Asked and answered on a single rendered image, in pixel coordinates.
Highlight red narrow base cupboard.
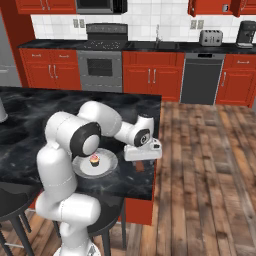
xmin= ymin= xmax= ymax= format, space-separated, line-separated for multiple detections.
xmin=214 ymin=53 xmax=256 ymax=109

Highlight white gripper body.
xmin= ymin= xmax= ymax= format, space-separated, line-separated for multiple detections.
xmin=123 ymin=144 xmax=163 ymax=163

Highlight red base cupboards with drawers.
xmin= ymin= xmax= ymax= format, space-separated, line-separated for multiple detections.
xmin=18 ymin=47 xmax=82 ymax=91

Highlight red open wall cabinet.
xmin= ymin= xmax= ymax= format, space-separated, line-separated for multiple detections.
xmin=187 ymin=0 xmax=242 ymax=19

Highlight dark sink basin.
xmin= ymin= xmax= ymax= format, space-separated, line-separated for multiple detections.
xmin=127 ymin=41 xmax=181 ymax=52

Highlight red island counter base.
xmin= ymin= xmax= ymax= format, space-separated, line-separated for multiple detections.
xmin=118 ymin=197 xmax=155 ymax=227

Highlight grey fridge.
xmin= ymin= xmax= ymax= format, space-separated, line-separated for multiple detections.
xmin=0 ymin=13 xmax=23 ymax=89

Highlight black coffee machine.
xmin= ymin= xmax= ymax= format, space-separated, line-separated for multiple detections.
xmin=235 ymin=20 xmax=256 ymax=50

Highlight dark grey microwave oven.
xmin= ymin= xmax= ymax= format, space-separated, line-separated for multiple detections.
xmin=75 ymin=0 xmax=128 ymax=15

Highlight grey double wall socket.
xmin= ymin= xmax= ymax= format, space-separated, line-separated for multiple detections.
xmin=72 ymin=18 xmax=86 ymax=29
xmin=189 ymin=19 xmax=205 ymax=30

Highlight red closed wall cupboard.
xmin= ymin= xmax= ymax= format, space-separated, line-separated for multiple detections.
xmin=240 ymin=0 xmax=256 ymax=16

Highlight grey round plate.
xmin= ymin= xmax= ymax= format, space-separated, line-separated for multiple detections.
xmin=72 ymin=147 xmax=119 ymax=180

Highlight red wall cupboards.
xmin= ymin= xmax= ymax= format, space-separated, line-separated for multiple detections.
xmin=14 ymin=0 xmax=77 ymax=15

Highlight pink frosted cupcake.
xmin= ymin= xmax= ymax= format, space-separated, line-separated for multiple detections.
xmin=89 ymin=153 xmax=101 ymax=168

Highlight brown chocolate bar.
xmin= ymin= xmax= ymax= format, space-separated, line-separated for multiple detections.
xmin=135 ymin=160 xmax=146 ymax=173

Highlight silver toaster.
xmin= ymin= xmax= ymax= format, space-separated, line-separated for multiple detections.
xmin=198 ymin=29 xmax=224 ymax=47

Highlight red sink base cupboard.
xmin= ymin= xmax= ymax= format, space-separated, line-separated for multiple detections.
xmin=121 ymin=50 xmax=186 ymax=103

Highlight black round stool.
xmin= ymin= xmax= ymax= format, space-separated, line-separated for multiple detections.
xmin=0 ymin=181 xmax=44 ymax=256
xmin=85 ymin=195 xmax=128 ymax=256

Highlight grey oven with hob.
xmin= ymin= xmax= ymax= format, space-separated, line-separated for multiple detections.
xmin=76 ymin=22 xmax=130 ymax=94

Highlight red cabinet door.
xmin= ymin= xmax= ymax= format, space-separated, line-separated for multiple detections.
xmin=230 ymin=0 xmax=243 ymax=19
xmin=187 ymin=0 xmax=197 ymax=18

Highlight dark grey dishwasher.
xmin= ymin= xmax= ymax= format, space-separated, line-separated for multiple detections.
xmin=180 ymin=52 xmax=226 ymax=106

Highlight silver sink tap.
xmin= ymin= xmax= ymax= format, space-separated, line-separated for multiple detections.
xmin=154 ymin=24 xmax=162 ymax=43

